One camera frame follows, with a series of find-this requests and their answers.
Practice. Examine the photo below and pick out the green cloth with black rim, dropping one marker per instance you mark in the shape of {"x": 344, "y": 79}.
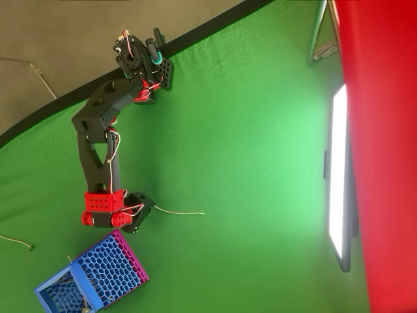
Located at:
{"x": 228, "y": 163}

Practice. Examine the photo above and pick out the red foreground cover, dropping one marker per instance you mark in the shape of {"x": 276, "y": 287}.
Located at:
{"x": 384, "y": 146}

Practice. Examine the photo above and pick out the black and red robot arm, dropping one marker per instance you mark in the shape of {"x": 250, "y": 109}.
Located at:
{"x": 97, "y": 111}

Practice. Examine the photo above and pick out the chrome tube stand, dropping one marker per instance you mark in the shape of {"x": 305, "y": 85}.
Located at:
{"x": 315, "y": 32}

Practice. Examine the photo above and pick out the black flat light panel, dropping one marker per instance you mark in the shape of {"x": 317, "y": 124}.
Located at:
{"x": 339, "y": 169}

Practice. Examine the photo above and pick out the blue mesh basket, magenta base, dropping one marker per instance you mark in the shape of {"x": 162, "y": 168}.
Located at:
{"x": 107, "y": 270}

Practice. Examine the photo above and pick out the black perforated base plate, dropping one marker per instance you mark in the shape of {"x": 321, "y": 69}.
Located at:
{"x": 166, "y": 73}

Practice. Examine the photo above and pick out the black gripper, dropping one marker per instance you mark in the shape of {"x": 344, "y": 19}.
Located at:
{"x": 142, "y": 218}

